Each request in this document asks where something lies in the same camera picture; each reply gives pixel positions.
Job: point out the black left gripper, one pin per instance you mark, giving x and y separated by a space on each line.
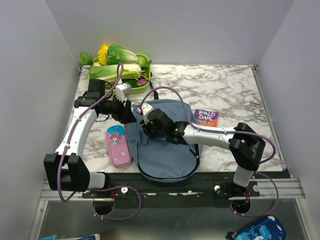
124 114

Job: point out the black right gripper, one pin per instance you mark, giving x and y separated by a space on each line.
145 125

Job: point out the blue fabric backpack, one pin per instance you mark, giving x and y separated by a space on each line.
159 160

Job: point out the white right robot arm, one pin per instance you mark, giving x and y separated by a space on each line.
245 145

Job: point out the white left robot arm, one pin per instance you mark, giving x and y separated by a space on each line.
65 169

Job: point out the pink pencil case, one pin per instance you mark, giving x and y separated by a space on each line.
117 144

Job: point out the purple onion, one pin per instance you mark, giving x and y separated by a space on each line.
141 82

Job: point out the green plastic vegetable tray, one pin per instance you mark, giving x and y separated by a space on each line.
129 77

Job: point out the white napa cabbage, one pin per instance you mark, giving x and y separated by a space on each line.
112 69

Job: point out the purple Roald Dahl book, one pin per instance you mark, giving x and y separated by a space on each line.
206 118

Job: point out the green lettuce head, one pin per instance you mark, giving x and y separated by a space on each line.
117 54

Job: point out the yellow flower vegetable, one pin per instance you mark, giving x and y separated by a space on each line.
102 54

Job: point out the blue shark pencil case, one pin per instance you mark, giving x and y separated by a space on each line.
266 228

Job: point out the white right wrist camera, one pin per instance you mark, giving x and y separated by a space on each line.
145 109

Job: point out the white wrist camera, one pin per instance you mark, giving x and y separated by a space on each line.
121 90
145 109

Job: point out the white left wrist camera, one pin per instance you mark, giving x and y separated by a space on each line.
121 90

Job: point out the aluminium mounting rail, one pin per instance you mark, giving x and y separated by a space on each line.
287 188

